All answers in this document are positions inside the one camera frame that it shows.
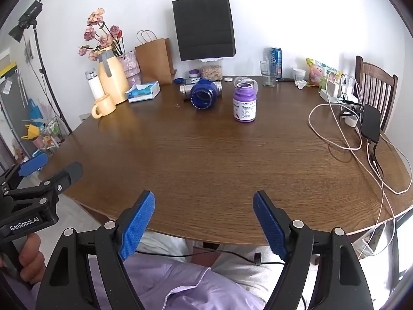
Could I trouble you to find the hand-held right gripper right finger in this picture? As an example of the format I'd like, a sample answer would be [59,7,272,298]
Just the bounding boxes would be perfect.
[252,190,375,310]

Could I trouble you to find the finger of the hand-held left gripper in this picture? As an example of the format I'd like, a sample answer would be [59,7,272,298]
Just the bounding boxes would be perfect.
[0,153,50,189]
[5,162,83,202]

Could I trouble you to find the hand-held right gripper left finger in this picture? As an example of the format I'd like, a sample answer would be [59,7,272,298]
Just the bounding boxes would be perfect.
[36,190,155,310]

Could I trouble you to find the person's left hand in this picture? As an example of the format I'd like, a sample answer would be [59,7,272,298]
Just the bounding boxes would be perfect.
[0,232,46,282]

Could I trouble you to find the shelf of colourful toys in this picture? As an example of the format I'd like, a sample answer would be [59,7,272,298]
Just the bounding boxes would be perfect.
[12,98,66,157]

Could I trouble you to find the person's lavender shirt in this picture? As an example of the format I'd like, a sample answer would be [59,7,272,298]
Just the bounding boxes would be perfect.
[86,248,269,310]

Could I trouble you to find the yellow mug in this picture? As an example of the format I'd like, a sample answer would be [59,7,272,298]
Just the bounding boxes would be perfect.
[91,94,116,119]

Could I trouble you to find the black tripod stand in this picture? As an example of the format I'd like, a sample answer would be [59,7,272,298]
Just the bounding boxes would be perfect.
[31,25,73,135]

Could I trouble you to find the white thermos bottle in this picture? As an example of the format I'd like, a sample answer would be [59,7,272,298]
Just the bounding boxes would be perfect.
[85,68,106,100]

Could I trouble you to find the yellow thermos jug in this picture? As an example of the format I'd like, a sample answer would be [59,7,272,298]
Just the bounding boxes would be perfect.
[97,47,130,105]

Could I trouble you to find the blue tissue box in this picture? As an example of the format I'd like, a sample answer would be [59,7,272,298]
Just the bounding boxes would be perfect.
[125,81,161,103]

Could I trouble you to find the purple bottle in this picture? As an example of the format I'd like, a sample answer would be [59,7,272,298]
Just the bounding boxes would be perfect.
[233,82,258,123]

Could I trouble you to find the pink wrapped vase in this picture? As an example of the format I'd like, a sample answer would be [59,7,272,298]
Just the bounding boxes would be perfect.
[117,51,143,88]

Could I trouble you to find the stainless steel tumbler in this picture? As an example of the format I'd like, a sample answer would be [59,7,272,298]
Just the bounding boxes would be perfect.
[180,82,223,101]

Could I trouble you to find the black phone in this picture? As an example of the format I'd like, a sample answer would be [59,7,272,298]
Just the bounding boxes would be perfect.
[360,104,382,143]

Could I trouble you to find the dried pink flowers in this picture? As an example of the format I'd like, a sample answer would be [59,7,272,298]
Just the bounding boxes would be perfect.
[78,8,125,61]

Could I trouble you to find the clear plastic jar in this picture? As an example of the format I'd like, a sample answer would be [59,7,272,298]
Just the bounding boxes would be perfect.
[234,76,260,93]

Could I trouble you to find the white charger block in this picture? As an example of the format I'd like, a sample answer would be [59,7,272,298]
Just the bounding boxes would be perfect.
[319,72,359,104]

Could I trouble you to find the drinking glass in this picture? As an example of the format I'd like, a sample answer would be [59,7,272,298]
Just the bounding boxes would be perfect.
[260,60,279,87]

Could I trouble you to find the brown paper bag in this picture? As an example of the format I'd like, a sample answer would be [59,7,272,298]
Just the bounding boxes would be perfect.
[134,30,175,85]

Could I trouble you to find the colourful snack packets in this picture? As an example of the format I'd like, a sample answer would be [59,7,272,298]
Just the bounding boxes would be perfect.
[305,58,343,88]

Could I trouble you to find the clear food container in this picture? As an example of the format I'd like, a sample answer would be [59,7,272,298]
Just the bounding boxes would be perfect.
[200,57,224,81]

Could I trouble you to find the blue drink can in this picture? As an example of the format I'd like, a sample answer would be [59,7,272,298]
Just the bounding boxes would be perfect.
[268,47,283,79]

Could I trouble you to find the wooden chair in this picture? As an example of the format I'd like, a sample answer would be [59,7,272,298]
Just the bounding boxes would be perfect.
[354,56,399,134]

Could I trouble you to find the black paper bag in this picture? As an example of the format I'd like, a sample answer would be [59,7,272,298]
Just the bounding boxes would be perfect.
[172,0,236,61]

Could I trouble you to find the thin black cable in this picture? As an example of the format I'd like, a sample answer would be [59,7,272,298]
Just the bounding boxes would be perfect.
[135,250,286,266]

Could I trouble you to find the white charging cable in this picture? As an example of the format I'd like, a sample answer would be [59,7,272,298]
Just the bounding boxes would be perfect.
[308,84,413,259]

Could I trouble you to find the black video camera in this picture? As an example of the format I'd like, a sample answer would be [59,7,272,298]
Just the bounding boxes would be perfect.
[8,0,44,43]

